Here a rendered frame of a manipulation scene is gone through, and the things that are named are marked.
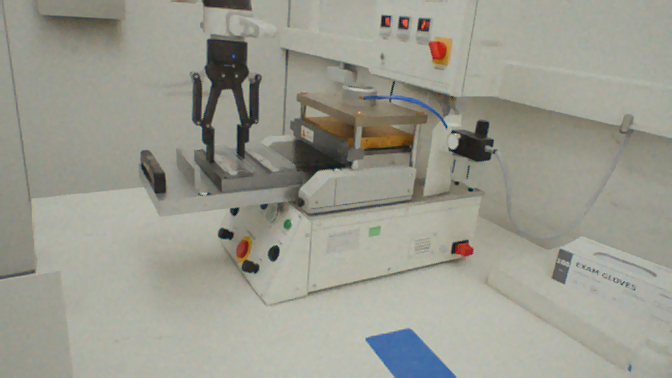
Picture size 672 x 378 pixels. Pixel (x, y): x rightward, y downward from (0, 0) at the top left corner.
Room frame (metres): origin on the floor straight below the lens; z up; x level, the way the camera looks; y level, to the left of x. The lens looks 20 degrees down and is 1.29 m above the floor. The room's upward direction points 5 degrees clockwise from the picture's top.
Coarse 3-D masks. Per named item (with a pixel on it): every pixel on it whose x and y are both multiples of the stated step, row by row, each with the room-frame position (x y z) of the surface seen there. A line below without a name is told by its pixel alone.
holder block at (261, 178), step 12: (204, 156) 0.96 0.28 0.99; (204, 168) 0.93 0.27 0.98; (216, 168) 0.89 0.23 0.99; (216, 180) 0.86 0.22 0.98; (228, 180) 0.84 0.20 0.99; (240, 180) 0.85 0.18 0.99; (252, 180) 0.86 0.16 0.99; (264, 180) 0.87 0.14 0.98; (276, 180) 0.89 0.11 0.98; (288, 180) 0.90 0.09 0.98; (300, 180) 0.91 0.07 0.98
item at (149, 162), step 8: (144, 152) 0.91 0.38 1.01; (144, 160) 0.88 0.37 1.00; (152, 160) 0.86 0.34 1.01; (144, 168) 0.92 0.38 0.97; (152, 168) 0.82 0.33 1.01; (160, 168) 0.82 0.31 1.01; (152, 176) 0.81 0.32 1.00; (160, 176) 0.80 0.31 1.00; (160, 184) 0.80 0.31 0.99; (160, 192) 0.80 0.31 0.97
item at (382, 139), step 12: (312, 120) 1.11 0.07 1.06; (324, 120) 1.12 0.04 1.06; (336, 120) 1.13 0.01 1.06; (336, 132) 1.01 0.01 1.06; (348, 132) 1.02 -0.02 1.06; (372, 132) 1.04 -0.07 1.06; (384, 132) 1.05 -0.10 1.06; (396, 132) 1.06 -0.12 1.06; (372, 144) 0.99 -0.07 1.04; (384, 144) 1.01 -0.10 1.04; (396, 144) 1.01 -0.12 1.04; (408, 144) 1.04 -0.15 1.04
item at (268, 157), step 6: (246, 144) 1.05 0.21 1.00; (252, 144) 1.05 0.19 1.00; (258, 144) 1.06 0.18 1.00; (252, 150) 1.00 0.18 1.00; (258, 150) 1.01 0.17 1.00; (264, 150) 1.01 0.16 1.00; (270, 150) 1.02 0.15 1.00; (258, 156) 0.96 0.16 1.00; (264, 156) 0.97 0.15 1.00; (270, 156) 0.97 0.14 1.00; (276, 156) 0.98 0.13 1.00; (264, 162) 0.93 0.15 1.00; (270, 162) 0.93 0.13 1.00; (276, 162) 0.93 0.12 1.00; (282, 162) 0.94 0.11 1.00; (288, 162) 0.94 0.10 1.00; (270, 168) 0.89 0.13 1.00; (276, 168) 0.90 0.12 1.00
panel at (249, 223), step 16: (240, 208) 1.06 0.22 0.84; (256, 208) 1.00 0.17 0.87; (288, 208) 0.91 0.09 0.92; (224, 224) 1.08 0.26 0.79; (240, 224) 1.02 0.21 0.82; (256, 224) 0.97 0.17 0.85; (224, 240) 1.04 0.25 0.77; (240, 240) 0.99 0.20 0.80; (256, 240) 0.94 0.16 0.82; (272, 240) 0.90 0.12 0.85; (288, 240) 0.86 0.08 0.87; (256, 256) 0.91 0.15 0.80; (272, 272) 0.84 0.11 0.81; (256, 288) 0.85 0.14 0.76
